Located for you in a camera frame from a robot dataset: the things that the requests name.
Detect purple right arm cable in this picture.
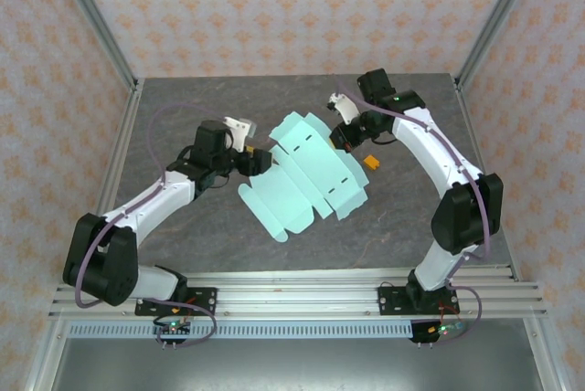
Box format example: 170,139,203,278
332,73,495,347

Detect light teal paper box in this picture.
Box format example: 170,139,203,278
237,111,370,245

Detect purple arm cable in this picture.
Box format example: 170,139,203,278
332,73,495,347
74,103,229,347

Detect grey metal lower shelf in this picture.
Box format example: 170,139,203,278
27,317,566,391

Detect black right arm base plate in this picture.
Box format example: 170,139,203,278
378,284,461,317

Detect aluminium side rail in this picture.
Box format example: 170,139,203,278
72,79,146,283
454,76,522,281

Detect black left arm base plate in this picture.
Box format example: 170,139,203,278
134,287,218,317

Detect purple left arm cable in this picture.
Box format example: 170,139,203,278
74,103,229,347

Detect grey slotted cable duct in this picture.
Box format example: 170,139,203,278
68,321,415,340

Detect aluminium corner post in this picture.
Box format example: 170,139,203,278
454,0,548,90
48,0,141,93

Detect aluminium mounting rail beam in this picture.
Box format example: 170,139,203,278
48,264,548,319

